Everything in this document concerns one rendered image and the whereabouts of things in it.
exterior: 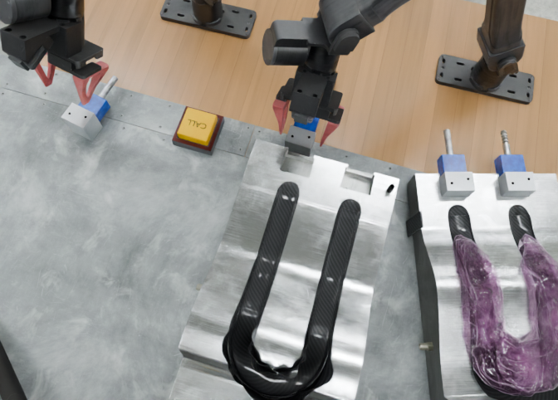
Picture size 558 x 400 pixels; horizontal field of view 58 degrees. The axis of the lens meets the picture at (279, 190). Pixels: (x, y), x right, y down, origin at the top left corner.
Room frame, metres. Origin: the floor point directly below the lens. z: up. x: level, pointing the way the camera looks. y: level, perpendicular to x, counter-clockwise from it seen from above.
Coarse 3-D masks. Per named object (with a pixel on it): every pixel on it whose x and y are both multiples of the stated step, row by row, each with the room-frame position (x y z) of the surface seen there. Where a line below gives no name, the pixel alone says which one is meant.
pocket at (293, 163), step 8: (288, 152) 0.38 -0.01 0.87; (288, 160) 0.37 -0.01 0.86; (296, 160) 0.37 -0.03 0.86; (304, 160) 0.37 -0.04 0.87; (312, 160) 0.37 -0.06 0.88; (280, 168) 0.34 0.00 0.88; (288, 168) 0.35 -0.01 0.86; (296, 168) 0.35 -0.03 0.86; (304, 168) 0.36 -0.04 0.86; (304, 176) 0.34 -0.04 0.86
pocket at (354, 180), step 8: (344, 176) 0.35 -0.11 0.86; (352, 176) 0.35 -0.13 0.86; (360, 176) 0.35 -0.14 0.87; (368, 176) 0.35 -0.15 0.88; (344, 184) 0.33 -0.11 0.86; (352, 184) 0.33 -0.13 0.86; (360, 184) 0.33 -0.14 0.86; (368, 184) 0.33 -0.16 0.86; (360, 192) 0.32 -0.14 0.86; (368, 192) 0.32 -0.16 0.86
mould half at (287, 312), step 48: (240, 192) 0.29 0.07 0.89; (336, 192) 0.31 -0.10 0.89; (384, 192) 0.31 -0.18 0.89; (240, 240) 0.21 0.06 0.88; (288, 240) 0.22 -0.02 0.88; (384, 240) 0.23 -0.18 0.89; (240, 288) 0.13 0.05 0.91; (288, 288) 0.13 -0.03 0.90; (192, 336) 0.05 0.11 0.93; (288, 336) 0.06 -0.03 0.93; (336, 336) 0.07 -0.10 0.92; (192, 384) -0.02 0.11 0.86; (336, 384) 0.00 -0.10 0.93
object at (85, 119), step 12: (108, 84) 0.51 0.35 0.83; (96, 96) 0.48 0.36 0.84; (72, 108) 0.44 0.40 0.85; (84, 108) 0.45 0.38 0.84; (96, 108) 0.45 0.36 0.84; (108, 108) 0.47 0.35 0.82; (72, 120) 0.42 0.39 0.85; (84, 120) 0.42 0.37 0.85; (96, 120) 0.43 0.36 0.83; (84, 132) 0.41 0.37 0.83; (96, 132) 0.42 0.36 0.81
